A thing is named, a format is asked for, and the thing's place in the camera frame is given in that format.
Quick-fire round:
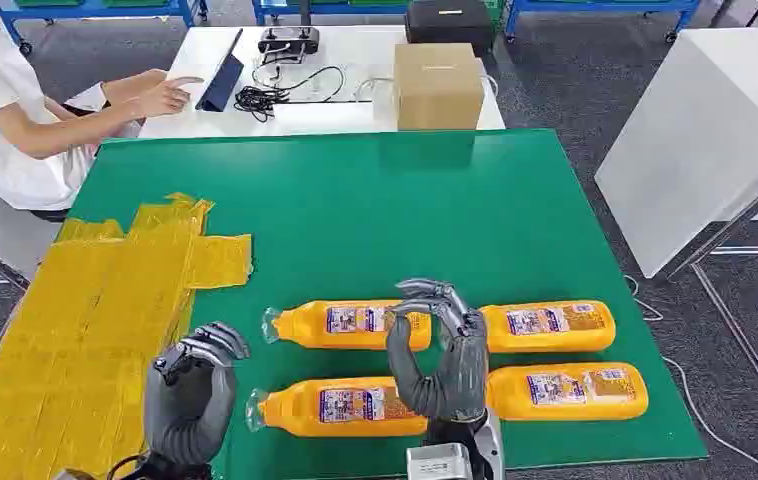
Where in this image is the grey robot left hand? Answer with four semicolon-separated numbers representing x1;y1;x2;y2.
143;321;251;467

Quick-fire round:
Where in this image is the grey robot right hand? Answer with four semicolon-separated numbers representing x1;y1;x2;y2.
385;278;490;425

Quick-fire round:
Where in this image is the orange drink bottle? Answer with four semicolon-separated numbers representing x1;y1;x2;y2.
245;376;430;439
260;299;433;352
478;300;617;354
484;361;650;423

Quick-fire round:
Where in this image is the yellow sheet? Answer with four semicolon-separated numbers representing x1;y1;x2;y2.
0;192;254;480

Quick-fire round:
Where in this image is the green table mat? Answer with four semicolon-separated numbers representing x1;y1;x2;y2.
64;129;710;480

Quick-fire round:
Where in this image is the cardboard box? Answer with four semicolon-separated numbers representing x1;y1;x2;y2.
393;42;486;132

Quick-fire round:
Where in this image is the person's hand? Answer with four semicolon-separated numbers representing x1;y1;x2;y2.
127;74;205;119

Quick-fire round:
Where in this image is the white panel table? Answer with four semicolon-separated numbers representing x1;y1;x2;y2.
594;26;758;280

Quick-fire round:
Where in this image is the dark blue tablet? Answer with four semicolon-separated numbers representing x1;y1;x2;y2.
195;27;246;113

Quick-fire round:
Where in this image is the black case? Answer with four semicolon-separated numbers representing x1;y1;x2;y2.
404;0;494;56

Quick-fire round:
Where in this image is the green crate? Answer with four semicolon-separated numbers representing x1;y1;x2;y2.
483;0;508;31

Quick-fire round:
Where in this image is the black controller device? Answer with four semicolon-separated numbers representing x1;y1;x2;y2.
258;26;321;56

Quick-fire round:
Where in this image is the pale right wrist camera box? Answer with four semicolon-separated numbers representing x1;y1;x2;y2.
406;442;474;480

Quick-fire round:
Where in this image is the white floor cable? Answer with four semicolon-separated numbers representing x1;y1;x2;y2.
624;274;758;480

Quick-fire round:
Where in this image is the white cable on table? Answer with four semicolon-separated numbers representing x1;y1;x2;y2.
352;74;397;104

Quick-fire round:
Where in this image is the black cable bundle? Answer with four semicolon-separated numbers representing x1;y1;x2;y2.
233;64;347;124

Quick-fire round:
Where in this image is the metal frame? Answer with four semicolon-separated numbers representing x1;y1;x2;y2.
657;142;758;445

